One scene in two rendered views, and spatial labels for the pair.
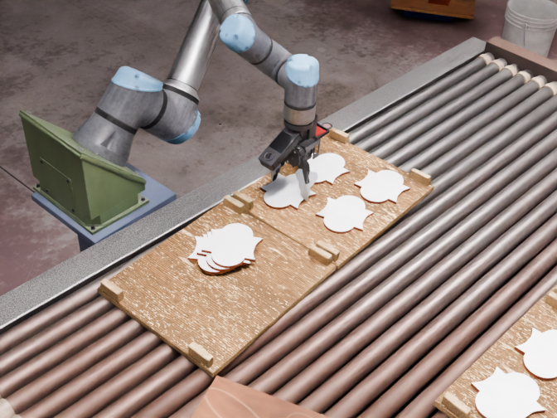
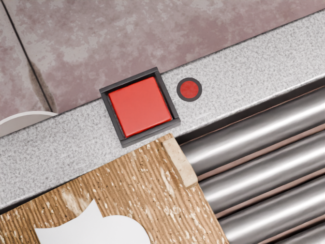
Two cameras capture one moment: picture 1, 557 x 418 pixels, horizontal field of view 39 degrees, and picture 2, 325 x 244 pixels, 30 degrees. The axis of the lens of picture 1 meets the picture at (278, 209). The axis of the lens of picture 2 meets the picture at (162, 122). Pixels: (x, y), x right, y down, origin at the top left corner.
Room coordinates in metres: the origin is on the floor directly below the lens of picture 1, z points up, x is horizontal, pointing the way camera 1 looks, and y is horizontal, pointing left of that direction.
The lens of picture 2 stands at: (1.65, -0.22, 1.62)
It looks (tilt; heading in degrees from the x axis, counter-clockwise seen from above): 73 degrees down; 28
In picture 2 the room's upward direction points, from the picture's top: 4 degrees counter-clockwise
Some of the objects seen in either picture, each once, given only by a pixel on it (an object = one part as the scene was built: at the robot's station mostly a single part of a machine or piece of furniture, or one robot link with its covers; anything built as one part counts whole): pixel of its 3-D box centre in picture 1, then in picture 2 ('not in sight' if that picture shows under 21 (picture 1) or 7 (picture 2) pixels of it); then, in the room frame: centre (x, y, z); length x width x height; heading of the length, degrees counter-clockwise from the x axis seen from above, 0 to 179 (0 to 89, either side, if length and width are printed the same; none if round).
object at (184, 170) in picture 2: (339, 135); (180, 163); (1.79, -0.16, 0.95); 0.06 x 0.02 x 0.03; 51
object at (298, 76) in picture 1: (300, 80); not in sight; (1.57, -0.04, 1.25); 0.09 x 0.08 x 0.11; 34
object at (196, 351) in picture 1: (201, 355); not in sight; (1.00, 0.14, 0.95); 0.06 x 0.02 x 0.03; 52
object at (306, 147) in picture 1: (298, 138); not in sight; (1.56, -0.04, 1.09); 0.09 x 0.08 x 0.12; 141
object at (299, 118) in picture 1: (297, 110); not in sight; (1.56, -0.04, 1.17); 0.08 x 0.08 x 0.05
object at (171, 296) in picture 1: (219, 279); not in sight; (1.23, 0.13, 0.93); 0.41 x 0.35 x 0.02; 142
